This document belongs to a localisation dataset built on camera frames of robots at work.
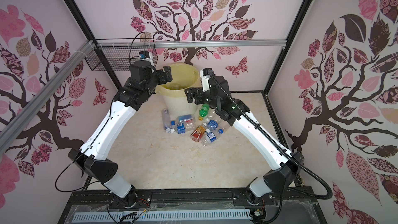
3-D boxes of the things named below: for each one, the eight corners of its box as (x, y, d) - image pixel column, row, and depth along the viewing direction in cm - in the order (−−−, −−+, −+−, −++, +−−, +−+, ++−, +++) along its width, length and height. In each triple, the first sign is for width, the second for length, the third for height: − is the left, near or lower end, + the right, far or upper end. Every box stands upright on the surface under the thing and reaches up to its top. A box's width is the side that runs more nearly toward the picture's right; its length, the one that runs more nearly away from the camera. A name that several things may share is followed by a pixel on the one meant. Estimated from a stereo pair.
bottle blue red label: (177, 124, 101) (176, 122, 99) (178, 116, 106) (177, 114, 103) (195, 124, 101) (195, 122, 99) (195, 116, 106) (195, 114, 103)
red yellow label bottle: (190, 139, 95) (189, 136, 92) (200, 123, 103) (199, 119, 99) (198, 143, 93) (198, 140, 90) (207, 126, 101) (208, 122, 98)
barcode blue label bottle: (205, 148, 92) (205, 145, 88) (197, 139, 96) (197, 135, 92) (217, 140, 95) (217, 136, 92) (208, 131, 100) (209, 127, 96)
